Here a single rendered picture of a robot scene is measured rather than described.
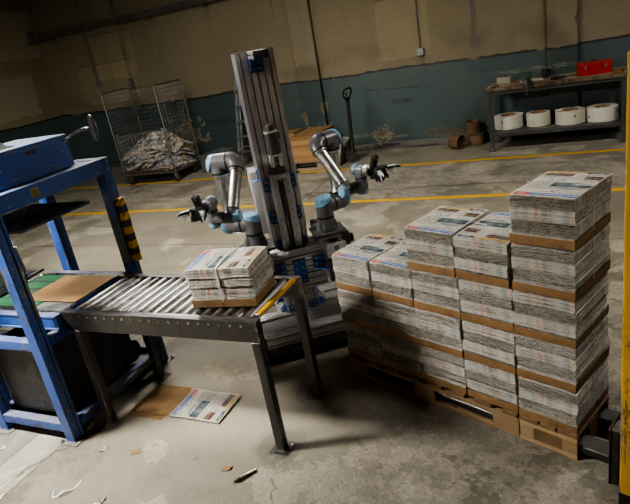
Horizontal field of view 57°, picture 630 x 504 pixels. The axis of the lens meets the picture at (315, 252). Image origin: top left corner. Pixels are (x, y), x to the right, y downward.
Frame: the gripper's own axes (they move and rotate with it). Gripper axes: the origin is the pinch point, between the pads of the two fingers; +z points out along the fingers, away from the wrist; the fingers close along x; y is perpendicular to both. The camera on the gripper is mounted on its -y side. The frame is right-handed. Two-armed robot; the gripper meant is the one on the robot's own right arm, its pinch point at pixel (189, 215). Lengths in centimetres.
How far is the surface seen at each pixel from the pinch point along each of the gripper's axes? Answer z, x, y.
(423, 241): 8, -130, 5
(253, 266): 24, -45, 18
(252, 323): 48, -50, 38
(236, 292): 31, -36, 30
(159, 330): 37, 8, 53
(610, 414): 25, -225, 86
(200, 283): 29.6, -16.3, 26.8
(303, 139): -616, 89, 87
